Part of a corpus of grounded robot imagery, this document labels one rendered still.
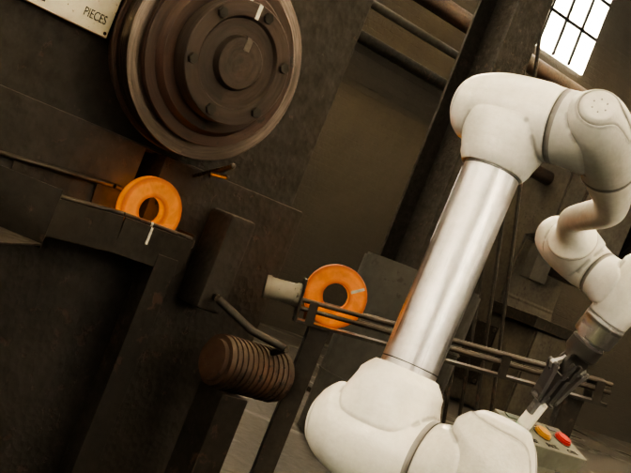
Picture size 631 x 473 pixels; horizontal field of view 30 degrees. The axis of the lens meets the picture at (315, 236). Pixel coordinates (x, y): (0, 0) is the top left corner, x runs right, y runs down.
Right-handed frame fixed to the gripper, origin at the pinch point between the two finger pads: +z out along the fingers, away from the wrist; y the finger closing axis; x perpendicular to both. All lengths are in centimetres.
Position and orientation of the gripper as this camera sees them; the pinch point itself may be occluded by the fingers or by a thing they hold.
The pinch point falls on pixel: (531, 414)
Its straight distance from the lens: 258.2
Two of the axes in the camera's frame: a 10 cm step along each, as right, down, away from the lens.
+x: 4.4, 5.3, -7.2
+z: -5.5, 7.9, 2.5
